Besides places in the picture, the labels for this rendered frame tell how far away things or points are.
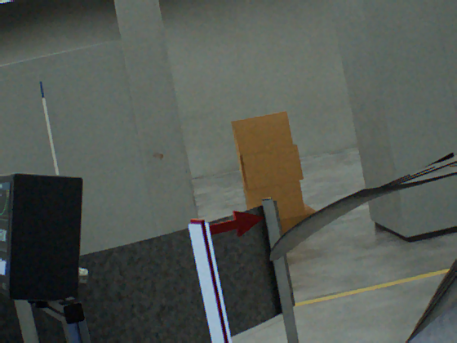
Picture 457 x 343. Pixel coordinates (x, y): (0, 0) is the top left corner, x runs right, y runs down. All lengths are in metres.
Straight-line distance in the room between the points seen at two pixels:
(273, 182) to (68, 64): 2.97
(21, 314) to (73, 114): 4.45
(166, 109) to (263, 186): 3.95
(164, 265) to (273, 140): 6.30
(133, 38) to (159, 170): 0.80
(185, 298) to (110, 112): 4.22
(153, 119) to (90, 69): 1.85
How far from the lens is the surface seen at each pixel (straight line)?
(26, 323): 2.63
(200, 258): 0.76
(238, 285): 2.97
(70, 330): 1.27
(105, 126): 6.93
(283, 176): 9.04
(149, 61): 5.21
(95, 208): 6.97
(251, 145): 8.99
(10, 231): 1.30
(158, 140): 5.19
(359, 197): 0.73
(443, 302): 1.06
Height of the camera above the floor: 1.27
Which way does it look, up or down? 3 degrees down
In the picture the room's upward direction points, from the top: 11 degrees counter-clockwise
